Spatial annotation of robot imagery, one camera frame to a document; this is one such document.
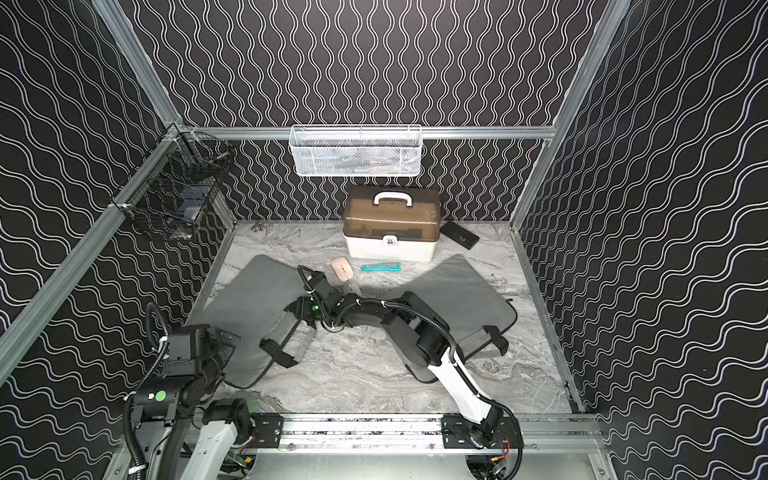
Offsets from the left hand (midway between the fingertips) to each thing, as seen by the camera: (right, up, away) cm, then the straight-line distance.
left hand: (223, 343), depth 72 cm
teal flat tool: (+40, +17, +34) cm, 55 cm away
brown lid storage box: (+41, +31, +20) cm, 56 cm away
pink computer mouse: (+24, +17, +31) cm, 43 cm away
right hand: (+12, +4, +22) cm, 25 cm away
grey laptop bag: (-4, +7, +24) cm, 25 cm away
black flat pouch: (+67, +29, +41) cm, 84 cm away
